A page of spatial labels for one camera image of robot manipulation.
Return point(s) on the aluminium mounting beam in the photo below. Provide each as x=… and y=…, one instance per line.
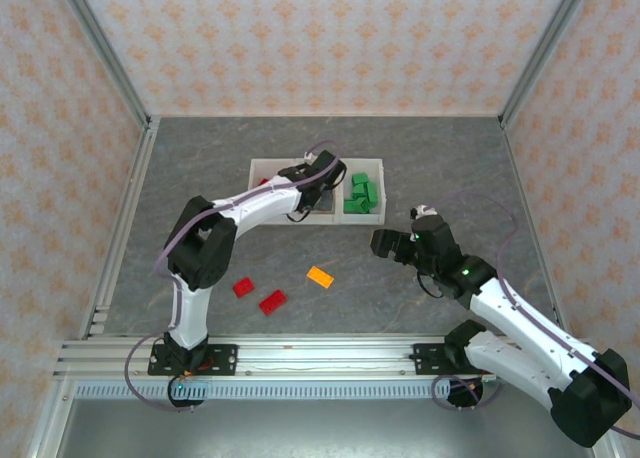
x=325, y=358

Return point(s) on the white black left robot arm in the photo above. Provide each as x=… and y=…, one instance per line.
x=260, y=205

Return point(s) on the grey metal panel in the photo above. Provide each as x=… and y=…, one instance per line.
x=300, y=428

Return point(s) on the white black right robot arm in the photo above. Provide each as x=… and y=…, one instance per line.
x=520, y=323

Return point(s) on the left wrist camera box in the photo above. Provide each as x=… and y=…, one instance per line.
x=310, y=156

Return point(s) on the yellow lego brick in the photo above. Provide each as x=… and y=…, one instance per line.
x=320, y=277

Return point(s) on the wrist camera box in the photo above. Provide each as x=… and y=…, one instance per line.
x=422, y=211
x=310, y=156

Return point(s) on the aluminium table edge rail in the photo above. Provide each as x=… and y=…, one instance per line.
x=126, y=218
x=516, y=168
x=325, y=115

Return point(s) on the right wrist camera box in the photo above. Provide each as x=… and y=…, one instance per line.
x=422, y=211

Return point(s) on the aluminium frame post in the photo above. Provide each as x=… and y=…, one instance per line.
x=50, y=418
x=107, y=53
x=542, y=53

